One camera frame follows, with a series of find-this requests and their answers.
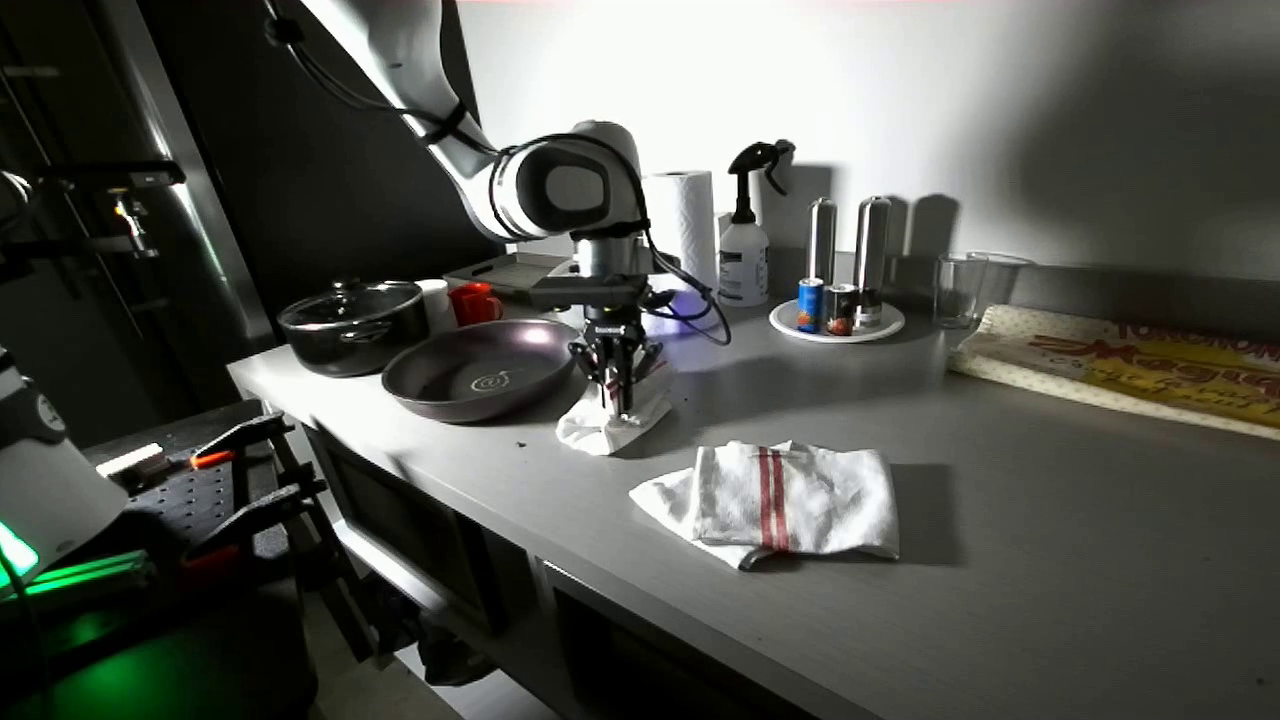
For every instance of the blue can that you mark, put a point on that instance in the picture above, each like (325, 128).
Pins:
(809, 306)

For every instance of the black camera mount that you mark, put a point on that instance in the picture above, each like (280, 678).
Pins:
(120, 203)

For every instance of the dark frying pan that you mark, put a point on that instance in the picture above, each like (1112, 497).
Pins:
(475, 372)

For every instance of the small white towel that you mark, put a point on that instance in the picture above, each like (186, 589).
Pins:
(611, 430)

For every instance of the dark brown can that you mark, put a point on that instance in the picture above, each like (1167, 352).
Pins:
(841, 311)

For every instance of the red bowl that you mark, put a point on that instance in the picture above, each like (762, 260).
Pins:
(475, 300)

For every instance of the white plate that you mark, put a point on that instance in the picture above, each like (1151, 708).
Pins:
(883, 326)

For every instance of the slim steel shaker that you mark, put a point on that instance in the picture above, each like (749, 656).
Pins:
(822, 241)

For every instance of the clear glass cup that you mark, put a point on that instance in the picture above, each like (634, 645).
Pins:
(990, 282)

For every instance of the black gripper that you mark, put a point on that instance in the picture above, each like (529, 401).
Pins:
(618, 326)

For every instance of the folded white red-striped towel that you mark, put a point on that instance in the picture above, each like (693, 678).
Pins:
(814, 501)

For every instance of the black pot with glass lid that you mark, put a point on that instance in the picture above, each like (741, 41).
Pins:
(353, 320)

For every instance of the white paper towel roll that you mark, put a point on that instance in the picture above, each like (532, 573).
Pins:
(688, 227)

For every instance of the white spray bottle black trigger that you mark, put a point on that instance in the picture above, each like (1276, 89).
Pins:
(741, 260)

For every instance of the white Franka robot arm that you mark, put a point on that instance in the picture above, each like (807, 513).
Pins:
(563, 184)

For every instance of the black bar clamp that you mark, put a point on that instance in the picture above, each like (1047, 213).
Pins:
(260, 519)

